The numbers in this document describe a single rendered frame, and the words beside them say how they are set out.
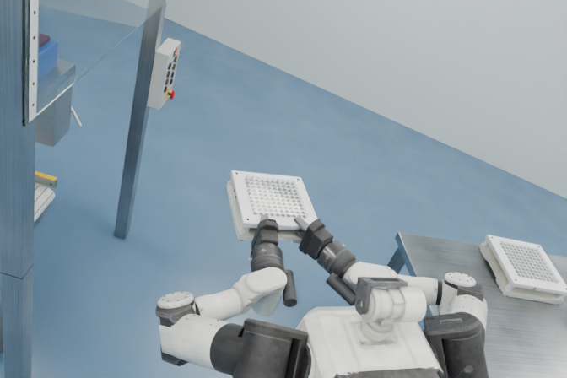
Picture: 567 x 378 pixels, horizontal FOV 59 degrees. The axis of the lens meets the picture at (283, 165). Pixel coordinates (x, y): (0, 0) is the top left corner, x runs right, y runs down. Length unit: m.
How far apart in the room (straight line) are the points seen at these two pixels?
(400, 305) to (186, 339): 0.41
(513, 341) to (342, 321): 0.95
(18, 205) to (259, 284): 0.61
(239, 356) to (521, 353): 1.13
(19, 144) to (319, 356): 0.79
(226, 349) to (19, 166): 0.65
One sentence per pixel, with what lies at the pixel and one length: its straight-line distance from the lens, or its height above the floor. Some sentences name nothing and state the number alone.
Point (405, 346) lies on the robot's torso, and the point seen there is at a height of 1.22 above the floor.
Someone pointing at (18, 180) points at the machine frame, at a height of 1.11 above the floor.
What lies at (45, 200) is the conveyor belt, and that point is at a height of 0.79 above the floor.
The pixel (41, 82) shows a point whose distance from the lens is 1.23.
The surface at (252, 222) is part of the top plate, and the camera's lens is 1.44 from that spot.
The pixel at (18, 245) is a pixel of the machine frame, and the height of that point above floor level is 0.89.
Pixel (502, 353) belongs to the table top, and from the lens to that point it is 1.81.
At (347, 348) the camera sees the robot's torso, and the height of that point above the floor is 1.22.
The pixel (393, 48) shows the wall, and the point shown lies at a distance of 4.62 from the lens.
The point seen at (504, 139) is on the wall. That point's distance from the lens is 4.83.
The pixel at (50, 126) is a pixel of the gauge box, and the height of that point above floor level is 1.08.
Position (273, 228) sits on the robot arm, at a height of 1.05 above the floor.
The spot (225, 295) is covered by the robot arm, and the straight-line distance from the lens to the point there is 1.22.
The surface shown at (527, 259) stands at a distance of 2.11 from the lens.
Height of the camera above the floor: 1.95
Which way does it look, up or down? 33 degrees down
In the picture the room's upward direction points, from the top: 20 degrees clockwise
